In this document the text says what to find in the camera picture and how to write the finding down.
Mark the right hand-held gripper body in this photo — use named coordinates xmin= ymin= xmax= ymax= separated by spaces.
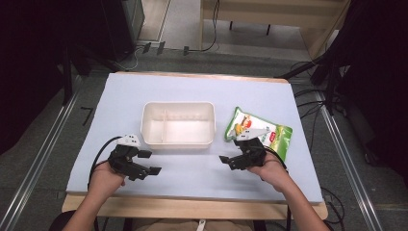
xmin=229 ymin=127 xmax=271 ymax=171

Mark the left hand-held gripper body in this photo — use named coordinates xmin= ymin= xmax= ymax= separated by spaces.
xmin=107 ymin=134 xmax=152 ymax=181

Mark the green snack bag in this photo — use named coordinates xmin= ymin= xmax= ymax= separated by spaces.
xmin=223 ymin=106 xmax=293 ymax=163

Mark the white plastic container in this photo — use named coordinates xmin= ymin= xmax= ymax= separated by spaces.
xmin=140 ymin=101 xmax=217 ymax=150

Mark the person's right hand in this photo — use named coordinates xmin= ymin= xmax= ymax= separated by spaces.
xmin=246 ymin=153 xmax=291 ymax=193

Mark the person's left hand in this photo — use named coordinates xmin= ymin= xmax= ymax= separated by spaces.
xmin=88 ymin=159 xmax=127 ymax=198

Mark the wooden table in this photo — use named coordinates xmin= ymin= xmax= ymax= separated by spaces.
xmin=62 ymin=70 xmax=329 ymax=231

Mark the person's beige clothing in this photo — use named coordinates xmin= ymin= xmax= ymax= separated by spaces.
xmin=131 ymin=218 xmax=258 ymax=231

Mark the light blue table mat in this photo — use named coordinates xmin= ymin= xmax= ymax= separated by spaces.
xmin=65 ymin=72 xmax=323 ymax=204

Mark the black stand leg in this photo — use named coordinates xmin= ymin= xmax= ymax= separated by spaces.
xmin=274 ymin=56 xmax=325 ymax=80

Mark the dark curtain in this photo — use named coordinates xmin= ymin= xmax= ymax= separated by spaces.
xmin=0 ymin=0 xmax=109 ymax=157
xmin=319 ymin=0 xmax=408 ymax=181

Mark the black cabinet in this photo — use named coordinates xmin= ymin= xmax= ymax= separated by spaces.
xmin=99 ymin=0 xmax=145 ymax=63

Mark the light wooden furniture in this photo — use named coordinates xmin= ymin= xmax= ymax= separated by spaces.
xmin=199 ymin=0 xmax=350 ymax=61

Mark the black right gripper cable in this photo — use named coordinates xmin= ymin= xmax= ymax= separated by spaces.
xmin=263 ymin=145 xmax=289 ymax=174

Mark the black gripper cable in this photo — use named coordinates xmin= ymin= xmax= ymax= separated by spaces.
xmin=263 ymin=145 xmax=289 ymax=174
xmin=87 ymin=136 xmax=123 ymax=191

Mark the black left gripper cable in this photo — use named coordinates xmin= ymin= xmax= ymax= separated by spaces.
xmin=87 ymin=136 xmax=123 ymax=191

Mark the black floor cables bundle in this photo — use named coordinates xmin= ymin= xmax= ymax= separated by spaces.
xmin=290 ymin=61 xmax=326 ymax=153

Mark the metal floor rail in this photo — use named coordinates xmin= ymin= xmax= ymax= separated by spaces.
xmin=316 ymin=90 xmax=384 ymax=231
xmin=0 ymin=76 xmax=82 ymax=231

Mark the white floor cable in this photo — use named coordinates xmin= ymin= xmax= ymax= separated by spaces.
xmin=123 ymin=46 xmax=145 ymax=71

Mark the black floor cable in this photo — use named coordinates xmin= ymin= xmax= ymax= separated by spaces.
xmin=188 ymin=0 xmax=221 ymax=53

